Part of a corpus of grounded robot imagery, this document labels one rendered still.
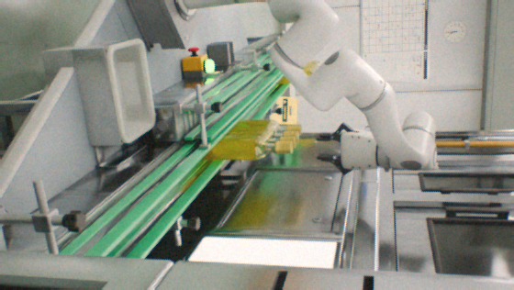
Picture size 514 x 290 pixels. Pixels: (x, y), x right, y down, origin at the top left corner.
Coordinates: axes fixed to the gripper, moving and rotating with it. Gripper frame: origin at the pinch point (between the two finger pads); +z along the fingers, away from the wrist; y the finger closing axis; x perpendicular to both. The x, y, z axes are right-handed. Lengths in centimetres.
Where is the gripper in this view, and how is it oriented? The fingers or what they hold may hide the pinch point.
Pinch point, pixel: (324, 147)
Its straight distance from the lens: 137.7
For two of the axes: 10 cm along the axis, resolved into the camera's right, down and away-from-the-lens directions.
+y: -0.8, -9.5, -2.9
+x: -4.7, 3.0, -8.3
